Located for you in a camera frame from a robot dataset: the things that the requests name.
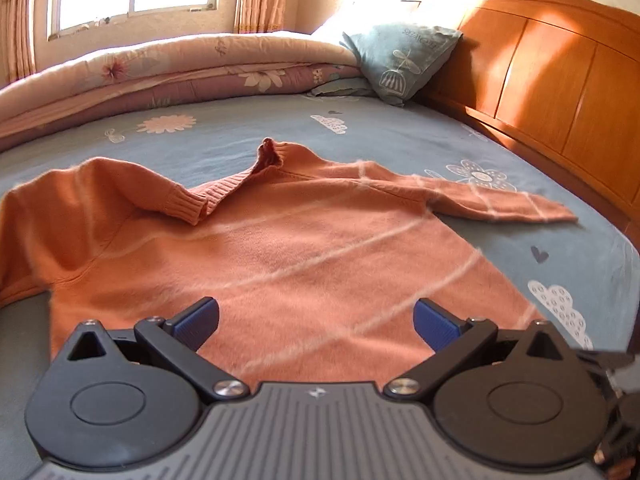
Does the blue floral bed sheet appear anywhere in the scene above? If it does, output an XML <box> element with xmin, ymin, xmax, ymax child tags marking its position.
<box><xmin>0</xmin><ymin>91</ymin><xmax>640</xmax><ymax>461</ymax></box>

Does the flat grey-green pillow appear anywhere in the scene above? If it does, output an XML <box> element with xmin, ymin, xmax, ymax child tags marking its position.
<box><xmin>307</xmin><ymin>77</ymin><xmax>379</xmax><ymax>99</ymax></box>

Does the folded pink floral quilt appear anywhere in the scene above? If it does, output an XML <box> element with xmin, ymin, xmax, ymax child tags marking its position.
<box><xmin>0</xmin><ymin>32</ymin><xmax>364</xmax><ymax>154</ymax></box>

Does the blue printed pillow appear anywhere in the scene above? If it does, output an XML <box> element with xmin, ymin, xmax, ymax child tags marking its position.
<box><xmin>341</xmin><ymin>22</ymin><xmax>464</xmax><ymax>107</ymax></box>

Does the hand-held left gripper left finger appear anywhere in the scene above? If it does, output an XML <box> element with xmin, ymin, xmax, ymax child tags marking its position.
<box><xmin>66</xmin><ymin>296</ymin><xmax>251</xmax><ymax>402</ymax></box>

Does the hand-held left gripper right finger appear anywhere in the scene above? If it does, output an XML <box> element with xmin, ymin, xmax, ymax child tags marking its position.
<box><xmin>383</xmin><ymin>298</ymin><xmax>572</xmax><ymax>404</ymax></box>

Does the wooden headboard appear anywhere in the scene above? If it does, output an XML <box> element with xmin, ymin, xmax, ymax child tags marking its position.
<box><xmin>414</xmin><ymin>0</ymin><xmax>640</xmax><ymax>257</ymax></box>

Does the orange striped sweater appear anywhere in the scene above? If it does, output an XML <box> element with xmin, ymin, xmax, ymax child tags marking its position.
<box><xmin>0</xmin><ymin>137</ymin><xmax>581</xmax><ymax>387</ymax></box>

